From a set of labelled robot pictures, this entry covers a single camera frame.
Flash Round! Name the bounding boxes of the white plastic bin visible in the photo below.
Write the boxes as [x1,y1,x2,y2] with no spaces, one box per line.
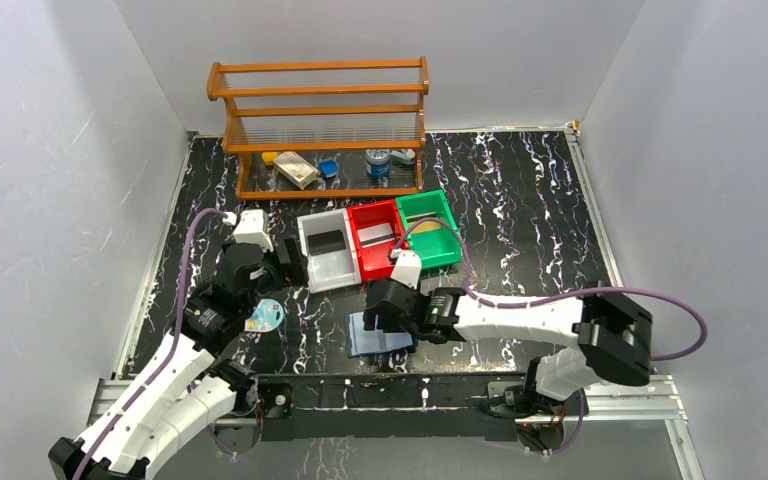
[297,208,361,294]

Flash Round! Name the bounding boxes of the navy blue card holder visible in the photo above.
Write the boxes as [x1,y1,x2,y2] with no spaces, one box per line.
[346,312,418,358]

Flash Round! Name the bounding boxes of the blue toothbrush blister pack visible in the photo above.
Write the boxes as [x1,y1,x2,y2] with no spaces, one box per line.
[244,298,285,333]

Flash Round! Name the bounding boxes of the red plastic bin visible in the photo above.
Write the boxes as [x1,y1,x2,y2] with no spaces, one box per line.
[348,199,404,283]

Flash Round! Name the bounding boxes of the green plastic bin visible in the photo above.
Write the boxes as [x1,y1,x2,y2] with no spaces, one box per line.
[396,190,462,270]

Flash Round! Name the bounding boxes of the wooden shelf rack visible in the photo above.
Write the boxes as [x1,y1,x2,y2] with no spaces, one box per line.
[206,56,431,200]

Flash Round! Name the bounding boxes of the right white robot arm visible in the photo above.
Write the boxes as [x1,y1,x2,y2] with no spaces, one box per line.
[361,251,652,419]

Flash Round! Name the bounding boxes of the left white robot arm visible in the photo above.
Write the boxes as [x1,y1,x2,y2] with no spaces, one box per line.
[48,208,307,479]

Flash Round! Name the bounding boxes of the black card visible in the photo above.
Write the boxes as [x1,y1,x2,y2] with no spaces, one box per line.
[305,230,347,256]

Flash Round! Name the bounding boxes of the white card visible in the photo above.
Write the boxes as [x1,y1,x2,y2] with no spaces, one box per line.
[357,223,396,248]

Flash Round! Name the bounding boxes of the gold card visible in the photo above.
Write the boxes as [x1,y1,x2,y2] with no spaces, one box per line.
[408,216,443,236]

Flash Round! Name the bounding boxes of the white red small box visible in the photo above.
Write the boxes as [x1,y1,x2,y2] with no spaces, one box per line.
[273,151,319,190]

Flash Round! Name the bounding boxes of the blue small cube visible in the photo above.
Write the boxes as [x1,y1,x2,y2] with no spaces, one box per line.
[317,158,339,181]

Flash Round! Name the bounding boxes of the yellow small object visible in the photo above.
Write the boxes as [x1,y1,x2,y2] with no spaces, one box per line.
[261,152,279,166]

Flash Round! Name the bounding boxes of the blue round tin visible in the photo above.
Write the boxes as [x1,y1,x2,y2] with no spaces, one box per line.
[364,149,391,179]

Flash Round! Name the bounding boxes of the grey tape dispenser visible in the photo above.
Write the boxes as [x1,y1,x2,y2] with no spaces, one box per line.
[390,149,417,165]

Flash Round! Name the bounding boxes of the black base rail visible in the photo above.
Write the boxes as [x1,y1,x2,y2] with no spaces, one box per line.
[195,370,683,458]

